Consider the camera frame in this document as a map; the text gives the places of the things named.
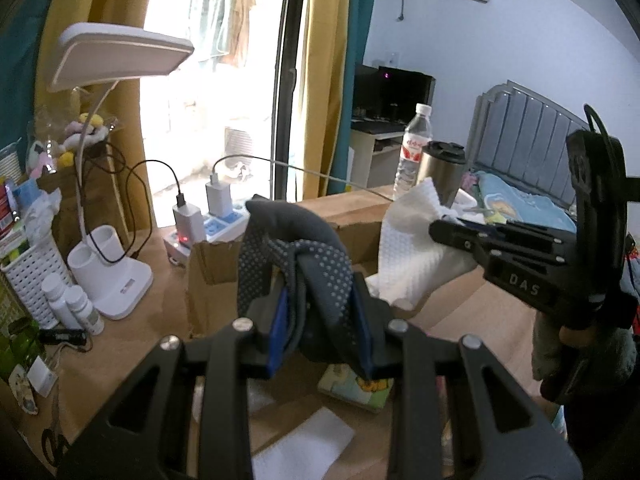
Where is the white cloth towel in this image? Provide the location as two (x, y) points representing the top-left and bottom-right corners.
(252, 408), (355, 480)
(366, 178), (484, 313)

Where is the cartoon tissue pack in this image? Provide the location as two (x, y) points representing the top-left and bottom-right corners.
(318, 364), (394, 413)

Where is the grey dotted glove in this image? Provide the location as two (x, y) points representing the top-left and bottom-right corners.
(238, 198), (372, 373)

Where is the brown cardboard box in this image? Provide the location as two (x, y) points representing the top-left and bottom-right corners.
(186, 193), (540, 479)

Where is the grey bed headboard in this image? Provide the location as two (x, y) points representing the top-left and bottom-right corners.
(466, 80), (588, 209)

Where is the small white cube box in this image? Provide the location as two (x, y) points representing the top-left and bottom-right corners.
(27, 356), (58, 398)

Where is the steel travel tumbler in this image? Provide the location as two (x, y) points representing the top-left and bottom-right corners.
(416, 141), (466, 207)

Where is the plastic water bottle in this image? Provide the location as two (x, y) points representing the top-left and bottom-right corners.
(393, 103), (433, 200)

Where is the white plastic basket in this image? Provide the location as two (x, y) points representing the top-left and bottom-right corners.
(1, 232), (73, 330)

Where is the black monitor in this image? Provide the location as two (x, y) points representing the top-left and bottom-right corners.
(352, 64), (436, 125)

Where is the white power strip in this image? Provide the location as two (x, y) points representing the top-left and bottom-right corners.
(163, 206), (248, 266)

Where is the bag of plush toys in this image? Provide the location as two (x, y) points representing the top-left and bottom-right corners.
(26, 105), (122, 179)

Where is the teal curtain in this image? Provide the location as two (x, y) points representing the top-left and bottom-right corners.
(326, 0), (374, 195)

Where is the yellow curtain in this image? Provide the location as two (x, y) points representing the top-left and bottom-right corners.
(303, 0), (349, 200)

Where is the white desk lamp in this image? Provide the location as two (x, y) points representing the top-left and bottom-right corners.
(46, 22), (194, 321)

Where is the white charger with black cable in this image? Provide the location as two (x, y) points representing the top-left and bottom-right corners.
(124, 159), (207, 248)

